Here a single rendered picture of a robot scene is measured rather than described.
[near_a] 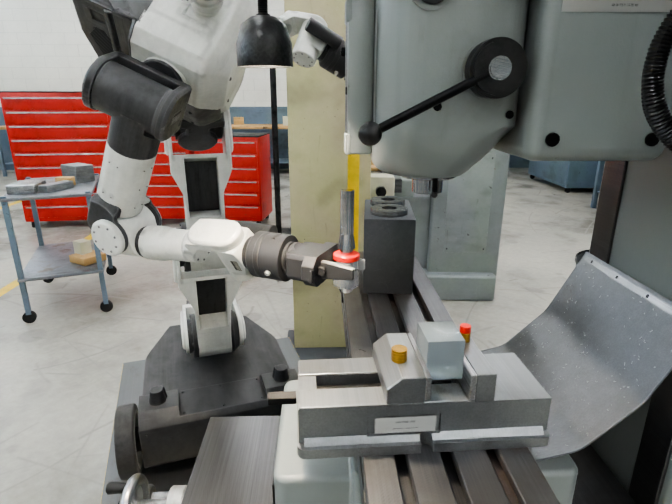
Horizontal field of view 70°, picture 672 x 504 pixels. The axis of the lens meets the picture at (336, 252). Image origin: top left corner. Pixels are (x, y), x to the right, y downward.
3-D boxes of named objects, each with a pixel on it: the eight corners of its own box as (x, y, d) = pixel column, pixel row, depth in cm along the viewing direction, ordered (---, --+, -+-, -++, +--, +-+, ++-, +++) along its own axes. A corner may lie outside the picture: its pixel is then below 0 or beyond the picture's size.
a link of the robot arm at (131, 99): (83, 137, 86) (94, 67, 79) (107, 120, 93) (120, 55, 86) (145, 166, 88) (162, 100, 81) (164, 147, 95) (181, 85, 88)
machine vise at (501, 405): (297, 459, 63) (295, 388, 60) (297, 393, 77) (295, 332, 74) (551, 446, 66) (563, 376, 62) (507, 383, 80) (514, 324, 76)
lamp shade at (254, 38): (227, 67, 63) (224, 15, 61) (274, 68, 67) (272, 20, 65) (254, 64, 58) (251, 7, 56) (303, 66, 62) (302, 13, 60)
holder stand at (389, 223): (362, 293, 116) (363, 213, 110) (363, 263, 137) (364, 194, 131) (412, 294, 115) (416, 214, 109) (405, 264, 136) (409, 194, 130)
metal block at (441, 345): (425, 380, 66) (427, 341, 64) (415, 357, 72) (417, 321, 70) (462, 378, 66) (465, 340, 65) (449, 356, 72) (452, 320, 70)
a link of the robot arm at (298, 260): (312, 250, 79) (250, 241, 84) (312, 303, 82) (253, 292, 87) (341, 231, 90) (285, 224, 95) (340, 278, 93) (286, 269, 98)
